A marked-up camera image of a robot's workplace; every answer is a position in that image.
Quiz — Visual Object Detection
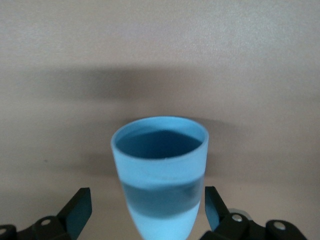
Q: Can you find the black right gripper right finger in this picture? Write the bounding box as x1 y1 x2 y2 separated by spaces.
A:
201 186 305 240

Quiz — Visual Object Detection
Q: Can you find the light blue cup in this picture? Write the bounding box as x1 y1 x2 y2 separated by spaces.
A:
110 116 210 240

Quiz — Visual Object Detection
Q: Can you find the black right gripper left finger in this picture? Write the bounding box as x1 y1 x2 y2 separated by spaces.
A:
0 187 93 240

